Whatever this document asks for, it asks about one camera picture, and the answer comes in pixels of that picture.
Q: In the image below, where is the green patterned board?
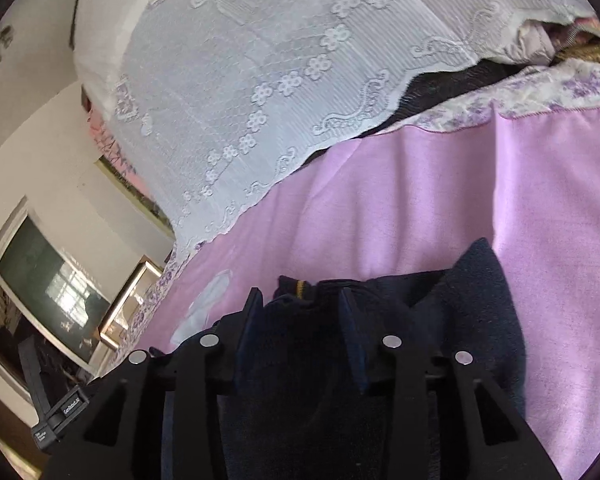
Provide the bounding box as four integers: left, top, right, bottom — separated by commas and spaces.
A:
96, 156, 173, 234

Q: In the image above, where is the pink floral quilt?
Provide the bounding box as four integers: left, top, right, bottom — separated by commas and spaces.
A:
81, 88, 140, 182

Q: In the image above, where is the window with white frame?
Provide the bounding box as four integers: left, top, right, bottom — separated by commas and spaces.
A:
0, 198, 110, 391

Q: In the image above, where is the white lace cover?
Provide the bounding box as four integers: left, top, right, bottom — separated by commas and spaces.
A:
74, 0, 594, 260

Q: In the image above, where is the pink satin bedspread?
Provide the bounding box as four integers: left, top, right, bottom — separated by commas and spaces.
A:
140, 107, 600, 479

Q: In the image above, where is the navy knit school cardigan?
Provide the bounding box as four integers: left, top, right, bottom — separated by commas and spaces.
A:
149, 236, 529, 480

